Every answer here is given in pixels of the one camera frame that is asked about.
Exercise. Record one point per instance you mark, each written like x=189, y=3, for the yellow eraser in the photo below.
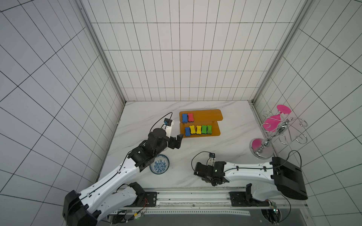
x=198, y=130
x=192, y=129

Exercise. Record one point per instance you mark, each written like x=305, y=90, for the left electronics board with wires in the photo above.
x=123, y=217

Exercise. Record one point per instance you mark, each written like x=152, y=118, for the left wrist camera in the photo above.
x=168, y=122

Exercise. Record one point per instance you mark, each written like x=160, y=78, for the top blue eraser left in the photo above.
x=185, y=118

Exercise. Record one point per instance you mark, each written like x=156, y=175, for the bottom green eraser right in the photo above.
x=209, y=129

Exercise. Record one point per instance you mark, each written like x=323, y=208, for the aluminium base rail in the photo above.
x=205, y=201

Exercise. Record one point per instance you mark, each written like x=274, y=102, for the bottom yellow eraser left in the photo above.
x=192, y=129

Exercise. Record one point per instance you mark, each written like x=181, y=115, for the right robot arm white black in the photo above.
x=265, y=180

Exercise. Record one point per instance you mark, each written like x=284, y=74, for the green eraser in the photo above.
x=209, y=129
x=204, y=129

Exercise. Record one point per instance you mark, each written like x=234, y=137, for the orange wooden two-tier shelf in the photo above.
x=203, y=117

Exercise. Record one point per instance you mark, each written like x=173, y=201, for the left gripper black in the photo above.
x=172, y=145

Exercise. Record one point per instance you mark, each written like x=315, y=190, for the blue eraser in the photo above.
x=185, y=118
x=187, y=132

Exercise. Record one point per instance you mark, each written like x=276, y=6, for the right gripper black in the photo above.
x=201, y=170

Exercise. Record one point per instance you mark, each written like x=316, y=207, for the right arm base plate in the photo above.
x=243, y=199

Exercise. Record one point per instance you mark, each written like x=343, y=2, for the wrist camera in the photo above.
x=168, y=122
x=211, y=159

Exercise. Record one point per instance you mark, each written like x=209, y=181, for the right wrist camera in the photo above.
x=211, y=159

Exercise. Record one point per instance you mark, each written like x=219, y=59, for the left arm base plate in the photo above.
x=147, y=199

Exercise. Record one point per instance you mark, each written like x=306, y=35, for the bottom blue eraser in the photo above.
x=187, y=132

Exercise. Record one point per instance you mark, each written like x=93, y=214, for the blue patterned bowl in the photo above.
x=160, y=165

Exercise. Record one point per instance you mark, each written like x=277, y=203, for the bottom yellow eraser right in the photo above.
x=198, y=130

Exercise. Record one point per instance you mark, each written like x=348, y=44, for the bottom green eraser left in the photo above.
x=204, y=129

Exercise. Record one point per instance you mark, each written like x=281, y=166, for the right electronics board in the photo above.
x=272, y=215

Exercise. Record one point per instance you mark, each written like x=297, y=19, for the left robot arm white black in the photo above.
x=115, y=190

